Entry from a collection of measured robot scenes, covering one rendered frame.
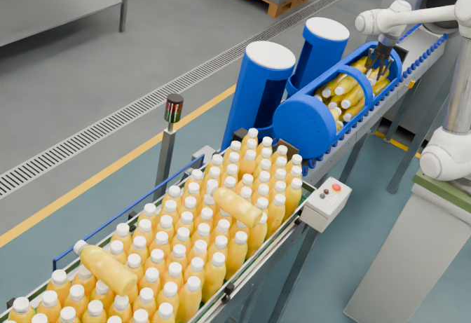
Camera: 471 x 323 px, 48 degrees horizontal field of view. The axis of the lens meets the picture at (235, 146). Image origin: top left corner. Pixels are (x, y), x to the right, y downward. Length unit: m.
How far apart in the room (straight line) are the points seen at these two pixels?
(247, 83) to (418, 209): 1.11
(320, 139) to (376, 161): 1.98
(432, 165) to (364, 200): 1.66
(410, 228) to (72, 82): 2.76
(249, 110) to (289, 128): 0.67
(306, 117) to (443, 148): 0.56
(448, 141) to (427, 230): 0.52
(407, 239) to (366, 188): 1.35
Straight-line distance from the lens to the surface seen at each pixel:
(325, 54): 3.37
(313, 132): 2.31
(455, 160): 2.26
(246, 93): 2.96
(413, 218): 2.59
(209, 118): 4.11
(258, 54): 2.93
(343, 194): 2.09
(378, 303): 3.00
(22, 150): 3.69
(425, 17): 2.45
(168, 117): 2.07
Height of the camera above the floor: 2.42
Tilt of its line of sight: 38 degrees down
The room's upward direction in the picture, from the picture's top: 15 degrees clockwise
